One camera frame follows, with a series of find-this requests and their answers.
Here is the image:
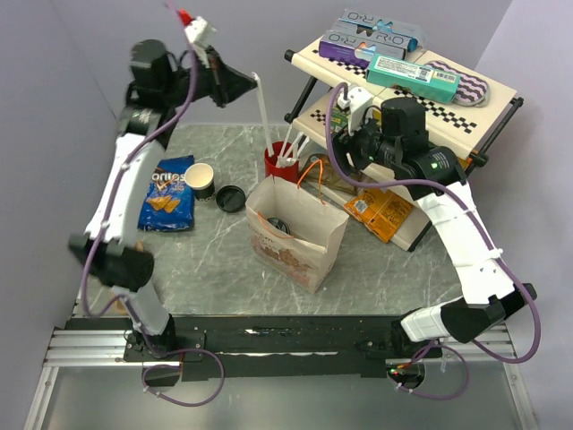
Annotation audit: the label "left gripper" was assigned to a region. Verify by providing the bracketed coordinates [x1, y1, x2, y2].
[162, 46, 257, 109]

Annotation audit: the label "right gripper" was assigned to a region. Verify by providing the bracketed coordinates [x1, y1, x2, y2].
[327, 107, 401, 177]

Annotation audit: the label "single white straw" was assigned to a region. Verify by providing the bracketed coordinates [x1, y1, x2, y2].
[252, 72, 274, 157]

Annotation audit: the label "paper coffee cup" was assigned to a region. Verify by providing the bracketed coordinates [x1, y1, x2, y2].
[184, 163, 215, 202]

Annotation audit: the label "black coffee cup lid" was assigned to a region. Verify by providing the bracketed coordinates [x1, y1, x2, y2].
[216, 185, 246, 213]
[267, 217, 291, 236]

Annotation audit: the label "brown paper takeout bag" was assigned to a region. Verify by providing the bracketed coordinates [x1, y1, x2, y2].
[246, 176, 349, 293]

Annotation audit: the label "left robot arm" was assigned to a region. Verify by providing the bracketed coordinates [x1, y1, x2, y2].
[68, 10, 258, 360]

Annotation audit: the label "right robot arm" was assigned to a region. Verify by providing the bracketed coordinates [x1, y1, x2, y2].
[325, 83, 541, 357]

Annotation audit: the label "cream two-tier shelf rack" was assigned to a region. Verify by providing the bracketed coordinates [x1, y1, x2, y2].
[285, 42, 523, 251]

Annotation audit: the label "green yellow box far left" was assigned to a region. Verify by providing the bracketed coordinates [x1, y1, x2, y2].
[330, 106, 350, 133]

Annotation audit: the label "brown snack bag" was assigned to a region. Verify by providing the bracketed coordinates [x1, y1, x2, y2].
[302, 153, 358, 195]

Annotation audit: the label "white wrapped straws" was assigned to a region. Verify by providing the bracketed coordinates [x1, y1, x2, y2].
[276, 125, 306, 168]

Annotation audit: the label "red straw holder cup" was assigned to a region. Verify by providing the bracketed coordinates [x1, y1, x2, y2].
[264, 141, 299, 183]

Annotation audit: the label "orange snack packet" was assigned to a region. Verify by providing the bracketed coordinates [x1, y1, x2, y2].
[344, 189, 414, 243]

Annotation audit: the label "teal toothpaste box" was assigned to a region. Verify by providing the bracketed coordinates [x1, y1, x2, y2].
[365, 55, 460, 104]

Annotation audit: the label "purple toothpaste box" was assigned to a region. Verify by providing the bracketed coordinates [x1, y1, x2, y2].
[319, 30, 417, 68]

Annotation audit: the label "blue grey toothpaste box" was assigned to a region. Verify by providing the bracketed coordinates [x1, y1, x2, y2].
[338, 9, 428, 47]

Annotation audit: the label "purple wavy sleep mask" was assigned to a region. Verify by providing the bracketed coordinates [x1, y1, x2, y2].
[426, 60, 491, 108]

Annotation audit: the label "blue Doritos chip bag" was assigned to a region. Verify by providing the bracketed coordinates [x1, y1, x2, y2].
[138, 155, 194, 232]

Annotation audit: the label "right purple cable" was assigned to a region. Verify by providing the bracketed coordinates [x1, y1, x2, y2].
[325, 82, 540, 400]

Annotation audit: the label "purple cable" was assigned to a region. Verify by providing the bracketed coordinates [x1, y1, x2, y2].
[325, 82, 540, 400]
[80, 0, 226, 408]

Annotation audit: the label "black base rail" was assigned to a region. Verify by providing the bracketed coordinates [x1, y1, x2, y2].
[44, 315, 421, 388]

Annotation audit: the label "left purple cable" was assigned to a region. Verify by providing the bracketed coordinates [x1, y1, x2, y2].
[80, 0, 226, 408]

